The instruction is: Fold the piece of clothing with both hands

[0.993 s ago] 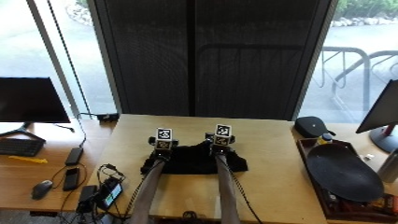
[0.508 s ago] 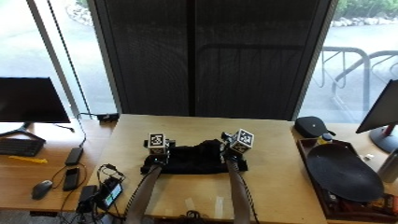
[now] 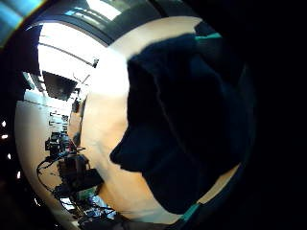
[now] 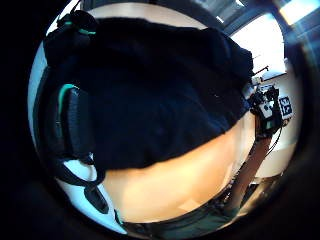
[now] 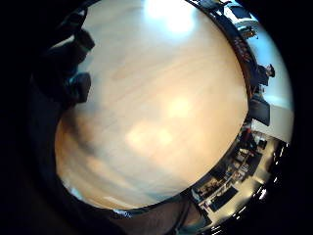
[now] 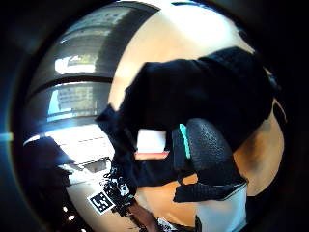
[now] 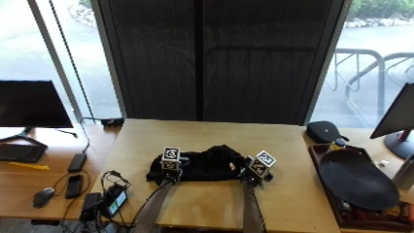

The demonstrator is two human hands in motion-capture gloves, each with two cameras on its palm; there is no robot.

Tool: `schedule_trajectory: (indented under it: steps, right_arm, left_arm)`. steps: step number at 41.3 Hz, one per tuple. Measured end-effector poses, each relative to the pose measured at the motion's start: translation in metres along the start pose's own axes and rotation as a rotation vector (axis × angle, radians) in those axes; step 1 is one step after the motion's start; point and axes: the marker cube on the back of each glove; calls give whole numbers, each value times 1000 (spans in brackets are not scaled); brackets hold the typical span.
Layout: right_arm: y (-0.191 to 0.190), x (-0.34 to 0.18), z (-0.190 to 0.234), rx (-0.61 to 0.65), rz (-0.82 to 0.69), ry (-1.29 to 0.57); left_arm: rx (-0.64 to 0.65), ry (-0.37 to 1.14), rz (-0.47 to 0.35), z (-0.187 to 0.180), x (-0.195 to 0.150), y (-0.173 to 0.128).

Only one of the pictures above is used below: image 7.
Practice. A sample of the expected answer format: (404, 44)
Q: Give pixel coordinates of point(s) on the small white clip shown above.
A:
(384, 163)

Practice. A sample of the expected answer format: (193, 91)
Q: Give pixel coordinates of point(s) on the yellow plastic tool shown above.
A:
(30, 166)

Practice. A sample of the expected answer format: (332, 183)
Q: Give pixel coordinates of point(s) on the dark grey computer mouse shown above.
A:
(43, 196)

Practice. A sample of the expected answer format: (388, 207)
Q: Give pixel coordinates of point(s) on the orange snack packet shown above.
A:
(397, 209)

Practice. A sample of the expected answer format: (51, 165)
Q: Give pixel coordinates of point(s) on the black zip case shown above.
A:
(324, 131)

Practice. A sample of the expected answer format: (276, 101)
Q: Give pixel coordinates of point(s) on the black keyboard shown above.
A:
(20, 153)

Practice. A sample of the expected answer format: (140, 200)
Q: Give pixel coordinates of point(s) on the grey metal bike rack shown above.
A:
(381, 74)

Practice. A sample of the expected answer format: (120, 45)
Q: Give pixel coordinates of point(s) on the white marker cube left glove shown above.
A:
(171, 158)

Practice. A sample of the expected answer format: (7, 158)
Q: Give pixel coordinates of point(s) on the black power brick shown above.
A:
(78, 162)

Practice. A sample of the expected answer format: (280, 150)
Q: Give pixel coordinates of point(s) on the white marker cube right glove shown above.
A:
(263, 162)

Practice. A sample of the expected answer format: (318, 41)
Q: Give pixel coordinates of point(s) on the silver metal bottle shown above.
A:
(405, 174)

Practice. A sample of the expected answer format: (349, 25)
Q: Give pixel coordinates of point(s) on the small yellow bottle dark cap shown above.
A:
(338, 144)

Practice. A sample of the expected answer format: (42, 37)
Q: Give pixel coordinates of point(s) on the black monitor with V-shaped stand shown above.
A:
(30, 103)

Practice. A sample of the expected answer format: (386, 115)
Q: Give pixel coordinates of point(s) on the black charger block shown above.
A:
(90, 207)

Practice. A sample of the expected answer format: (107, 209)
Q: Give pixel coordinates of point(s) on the smartphone with lit screen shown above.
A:
(116, 200)

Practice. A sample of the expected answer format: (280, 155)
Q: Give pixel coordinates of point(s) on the person's right hand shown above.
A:
(255, 178)

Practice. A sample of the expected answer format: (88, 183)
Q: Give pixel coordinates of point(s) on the black phone with dark screen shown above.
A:
(74, 186)

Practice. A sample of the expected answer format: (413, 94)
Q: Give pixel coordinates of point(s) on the dark brown wooden tray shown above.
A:
(328, 200)

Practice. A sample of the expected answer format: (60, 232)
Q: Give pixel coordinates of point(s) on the black monitor with round stand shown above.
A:
(398, 113)

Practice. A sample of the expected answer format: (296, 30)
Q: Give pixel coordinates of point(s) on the black cloth garment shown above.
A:
(211, 165)

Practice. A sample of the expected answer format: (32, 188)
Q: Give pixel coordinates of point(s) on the white marker cube glove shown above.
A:
(171, 158)
(263, 162)

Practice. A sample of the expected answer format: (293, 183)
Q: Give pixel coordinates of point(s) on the person's left hand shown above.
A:
(173, 175)

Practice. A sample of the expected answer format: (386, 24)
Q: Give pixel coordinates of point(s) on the dark mesh window blind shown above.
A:
(216, 58)

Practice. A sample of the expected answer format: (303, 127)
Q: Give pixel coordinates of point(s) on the grey window frame post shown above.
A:
(56, 58)

